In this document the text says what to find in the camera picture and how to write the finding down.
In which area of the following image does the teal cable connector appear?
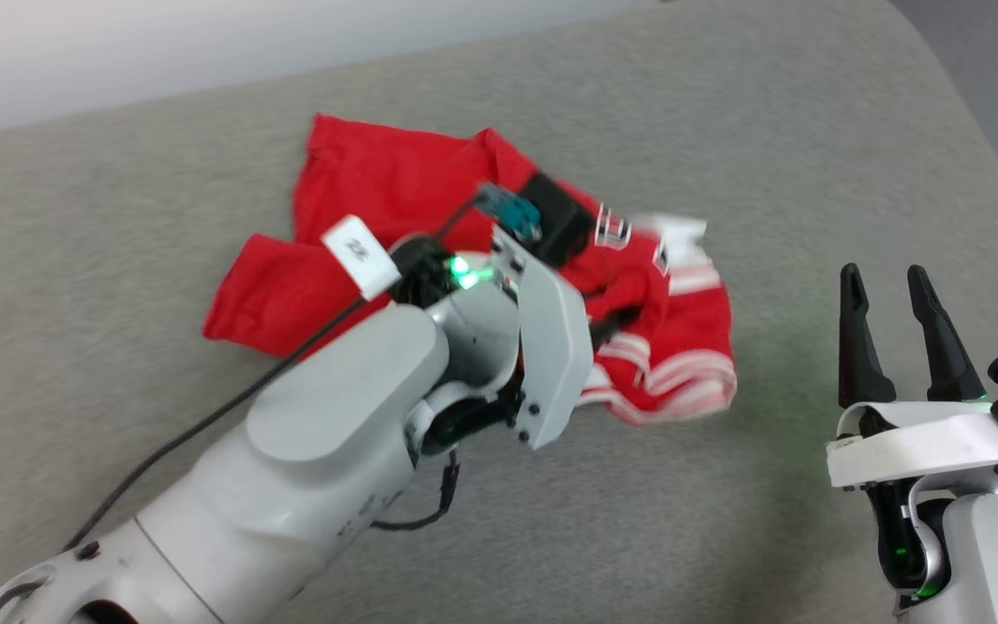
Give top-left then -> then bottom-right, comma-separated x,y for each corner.
475,182 -> 543,241

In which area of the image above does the long thin black cable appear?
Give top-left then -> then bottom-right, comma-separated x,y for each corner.
64,192 -> 483,553

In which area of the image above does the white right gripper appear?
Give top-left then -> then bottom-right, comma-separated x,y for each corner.
826,263 -> 998,600

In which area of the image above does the short looped black cable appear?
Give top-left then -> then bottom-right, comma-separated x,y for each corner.
373,449 -> 463,532

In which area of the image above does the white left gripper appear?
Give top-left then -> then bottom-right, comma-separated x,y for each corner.
428,225 -> 643,451

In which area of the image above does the red garment with white stripes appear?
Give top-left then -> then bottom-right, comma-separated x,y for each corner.
203,113 -> 738,427

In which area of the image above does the white printed tag label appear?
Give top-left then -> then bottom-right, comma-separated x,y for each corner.
321,214 -> 403,301

